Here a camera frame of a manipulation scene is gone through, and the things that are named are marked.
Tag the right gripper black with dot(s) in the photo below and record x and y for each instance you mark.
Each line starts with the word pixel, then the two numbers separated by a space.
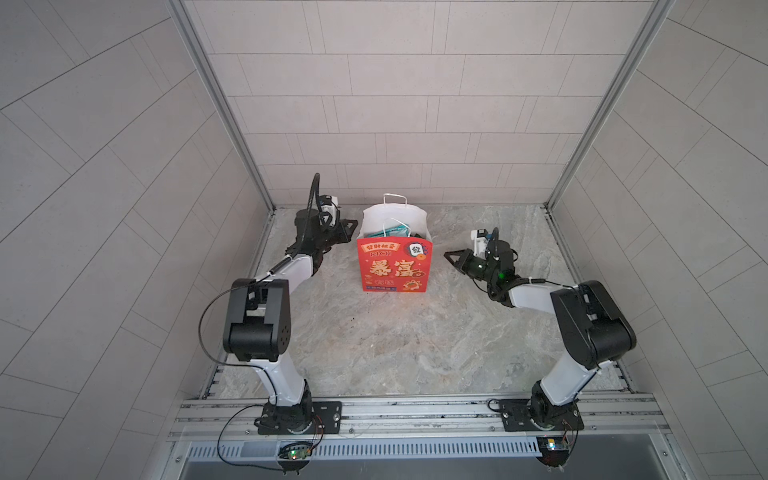
pixel 465 261

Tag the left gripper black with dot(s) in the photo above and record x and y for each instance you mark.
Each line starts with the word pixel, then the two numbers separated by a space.
pixel 340 235

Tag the red paper gift bag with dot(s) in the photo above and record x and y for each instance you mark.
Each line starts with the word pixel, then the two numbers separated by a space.
pixel 395 264

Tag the teal snack packet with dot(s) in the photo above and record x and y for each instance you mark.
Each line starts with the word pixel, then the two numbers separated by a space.
pixel 399 229

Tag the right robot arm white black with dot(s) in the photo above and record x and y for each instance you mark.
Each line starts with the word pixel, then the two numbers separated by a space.
pixel 593 330

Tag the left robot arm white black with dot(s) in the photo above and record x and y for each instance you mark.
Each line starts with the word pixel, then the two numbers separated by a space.
pixel 258 320

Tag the right circuit board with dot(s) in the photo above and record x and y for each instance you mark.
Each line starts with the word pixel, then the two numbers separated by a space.
pixel 554 451

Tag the circuit board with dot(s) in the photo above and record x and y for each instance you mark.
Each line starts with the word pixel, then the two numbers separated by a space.
pixel 554 451
pixel 296 451

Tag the left circuit board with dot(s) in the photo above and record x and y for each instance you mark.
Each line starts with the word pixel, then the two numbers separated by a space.
pixel 296 451

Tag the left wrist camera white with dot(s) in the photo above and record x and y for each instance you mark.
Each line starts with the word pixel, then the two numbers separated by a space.
pixel 328 210

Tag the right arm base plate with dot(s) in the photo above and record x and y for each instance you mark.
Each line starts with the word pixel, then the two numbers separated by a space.
pixel 538 414

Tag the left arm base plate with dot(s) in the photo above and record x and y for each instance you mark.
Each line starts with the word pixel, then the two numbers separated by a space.
pixel 300 419

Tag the aluminium mounting rail frame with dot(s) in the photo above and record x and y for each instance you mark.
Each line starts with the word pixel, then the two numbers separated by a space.
pixel 624 432

